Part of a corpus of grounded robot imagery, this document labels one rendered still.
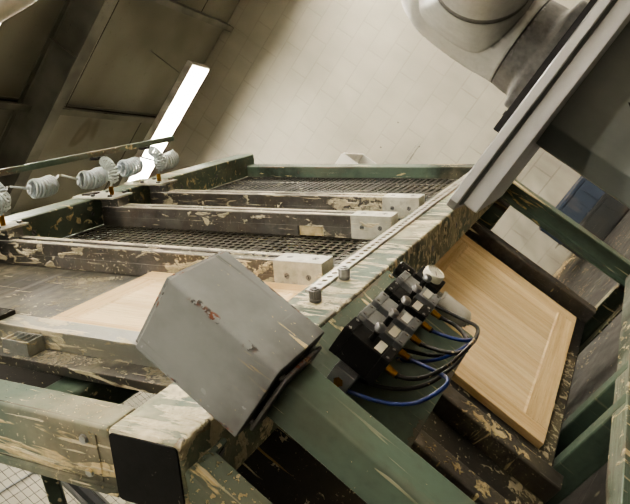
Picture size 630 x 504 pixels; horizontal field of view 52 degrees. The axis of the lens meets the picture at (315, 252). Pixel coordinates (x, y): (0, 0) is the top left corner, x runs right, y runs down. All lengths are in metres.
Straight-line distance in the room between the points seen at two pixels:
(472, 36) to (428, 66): 5.65
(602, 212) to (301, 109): 3.22
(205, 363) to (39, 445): 0.37
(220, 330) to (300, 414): 0.13
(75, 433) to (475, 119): 5.91
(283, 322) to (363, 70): 6.16
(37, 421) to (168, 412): 0.20
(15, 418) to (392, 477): 0.57
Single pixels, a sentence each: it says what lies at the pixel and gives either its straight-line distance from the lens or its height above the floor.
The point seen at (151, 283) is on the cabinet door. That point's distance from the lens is 1.61.
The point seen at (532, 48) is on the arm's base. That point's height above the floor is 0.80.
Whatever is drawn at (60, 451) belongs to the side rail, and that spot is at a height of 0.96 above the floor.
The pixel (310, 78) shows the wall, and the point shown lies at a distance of 7.04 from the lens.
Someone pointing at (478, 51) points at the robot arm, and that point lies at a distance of 1.10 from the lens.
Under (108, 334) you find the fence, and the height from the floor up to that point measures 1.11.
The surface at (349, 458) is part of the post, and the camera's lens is 0.77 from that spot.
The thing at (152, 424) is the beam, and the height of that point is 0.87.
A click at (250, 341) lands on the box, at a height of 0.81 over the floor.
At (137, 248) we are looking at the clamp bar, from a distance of 1.74.
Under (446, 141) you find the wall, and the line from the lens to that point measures 6.63.
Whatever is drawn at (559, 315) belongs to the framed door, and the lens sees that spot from 2.55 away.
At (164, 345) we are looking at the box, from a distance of 0.80.
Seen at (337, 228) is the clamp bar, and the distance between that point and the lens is 1.90.
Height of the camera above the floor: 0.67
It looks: 11 degrees up
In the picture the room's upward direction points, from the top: 52 degrees counter-clockwise
